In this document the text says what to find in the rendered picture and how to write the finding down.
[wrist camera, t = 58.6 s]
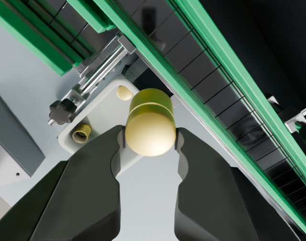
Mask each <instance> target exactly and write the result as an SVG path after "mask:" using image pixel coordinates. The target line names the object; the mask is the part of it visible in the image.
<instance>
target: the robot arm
mask: <svg viewBox="0 0 306 241"><path fill-rule="evenodd" d="M123 148H125V126H123V125H116V126H114V127H113V128H111V129H109V130H108V131H106V132H104V133H103V134H101V135H99V136H98V137H96V138H94V139H93V140H91V141H89V142H88V143H86V144H85V145H84V146H82V147H81V148H80V149H78V150H77V151H76V152H75V153H74V154H73V155H72V156H71V157H70V158H69V159H68V160H67V161H60V162H59V163H58V164H57V165H56V166H54V167H53V168H52V169H51V170H50V171H49V172H48V173H47V174H46V175H45V176H44V177H43V178H42V179H41V180H40V181H39V182H38V183H37V184H35V185H34V186H33V187H32V188H31V189H30V190H29V191H28V192H27V193H26V194H25V195H24V196H23V197H22V198H21V199H20V200H19V201H18V202H16V203H15V204H14V205H13V206H12V207H11V208H10V209H9V210H8V211H7V212H6V213H5V215H4V216H3V217H2V218H1V219H0V241H112V240H113V239H115V238H116V237H117V236H118V234H119V232H120V221H121V204H120V184H119V182H118V180H117V179H116V176H117V174H118V173H119V172H120V170H121V166H120V152H121V151H122V150H123ZM175 150H177V152H178V154H179V163H178V170H177V172H178V174H179V175H180V177H181V179H182V182H181V183H180V184H179V186H178V191H177V198H176V205H175V221H174V233H175V236H176V237H177V239H178V240H179V241H301V240H300V239H299V237H298V236H297V235H296V233H295V232H294V230H293V229H292V228H291V227H290V225H289V224H288V223H287V222H286V220H285V219H284V218H283V217H282V216H281V214H280V213H279V212H278V211H277V210H276V209H275V208H274V207H273V206H272V205H271V203H270V202H269V201H268V200H267V199H266V198H265V197H264V196H263V195H262V193H261V192H260V191H259V190H258V189H257V188H256V187H255V186H254V185H253V183H252V182H251V181H250V180H249V179H248V178H247V177H246V176H245V175H244V174H243V172H242V171H241V170H240V169H239V168H238V167H231V166H230V164H229V163H228V162H227V161H226V160H225V159H224V158H223V157H222V156H221V155H220V154H219V153H218V152H217V151H216V150H215V149H213V148H212V147H211V146H210V145H208V144H207V143H206V142H204V141H203V140H201V139H200V138H198V137H197V136H196V135H194V134H193V133H192V132H190V131H189V130H187V129H186V128H183V127H179V128H176V140H175Z"/></svg>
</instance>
